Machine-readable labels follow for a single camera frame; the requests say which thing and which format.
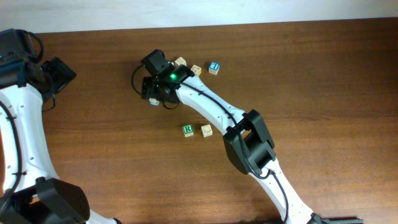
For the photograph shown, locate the blue edged wooden block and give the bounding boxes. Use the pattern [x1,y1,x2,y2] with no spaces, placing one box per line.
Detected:
[149,98,160,106]

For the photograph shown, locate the green letter R block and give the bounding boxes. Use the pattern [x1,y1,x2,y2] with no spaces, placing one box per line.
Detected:
[182,124,194,138]

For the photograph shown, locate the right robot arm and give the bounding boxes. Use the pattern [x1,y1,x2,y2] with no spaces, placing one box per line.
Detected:
[142,63,322,223]

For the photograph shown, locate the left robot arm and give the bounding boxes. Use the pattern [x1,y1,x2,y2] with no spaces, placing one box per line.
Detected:
[1,57,119,223]

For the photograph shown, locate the wooden block top left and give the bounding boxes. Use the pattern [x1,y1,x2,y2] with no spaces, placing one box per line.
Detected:
[174,57,187,67]

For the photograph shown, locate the wooden animal picture block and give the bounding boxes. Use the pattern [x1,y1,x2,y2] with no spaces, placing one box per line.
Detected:
[190,65,202,77]

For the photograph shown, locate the blue letter T block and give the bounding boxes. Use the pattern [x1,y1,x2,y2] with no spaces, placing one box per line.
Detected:
[208,62,220,75]

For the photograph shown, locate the black table clamp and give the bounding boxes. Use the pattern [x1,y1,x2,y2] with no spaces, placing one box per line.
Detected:
[308,217,364,224]

